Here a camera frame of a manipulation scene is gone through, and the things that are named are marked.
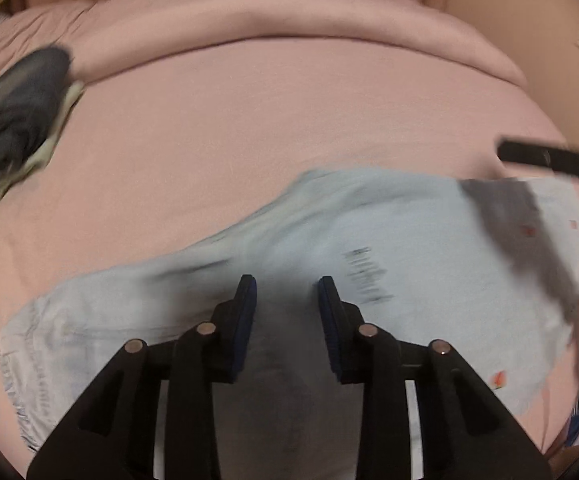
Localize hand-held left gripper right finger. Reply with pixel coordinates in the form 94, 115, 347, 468
318, 276, 553, 480

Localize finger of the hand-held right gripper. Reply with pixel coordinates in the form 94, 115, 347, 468
498, 139, 579, 183

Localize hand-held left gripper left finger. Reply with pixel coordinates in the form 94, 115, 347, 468
26, 274, 258, 480

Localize light blue denim pants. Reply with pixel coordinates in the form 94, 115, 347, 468
0, 167, 579, 480

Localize pink bed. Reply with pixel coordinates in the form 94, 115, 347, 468
0, 2, 579, 476

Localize pink folded blanket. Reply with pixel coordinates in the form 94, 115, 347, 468
12, 0, 527, 86

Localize dark grey clothes pile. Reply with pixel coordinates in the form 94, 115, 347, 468
0, 46, 87, 226

